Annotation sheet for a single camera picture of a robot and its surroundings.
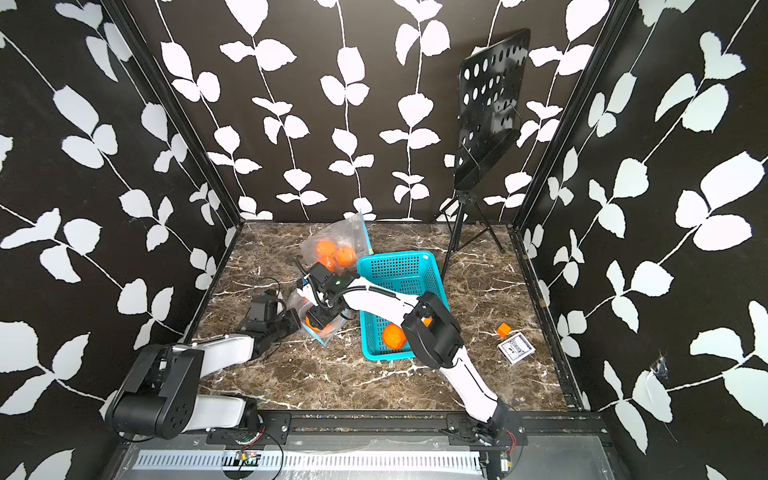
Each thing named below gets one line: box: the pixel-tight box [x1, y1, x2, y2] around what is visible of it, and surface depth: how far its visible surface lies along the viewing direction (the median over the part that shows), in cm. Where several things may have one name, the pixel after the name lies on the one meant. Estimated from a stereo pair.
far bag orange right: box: [337, 246, 356, 266], surface depth 103 cm
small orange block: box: [497, 322, 512, 338], surface depth 92 cm
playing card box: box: [497, 332, 536, 365], surface depth 88 cm
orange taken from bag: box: [382, 323, 407, 350], surface depth 86 cm
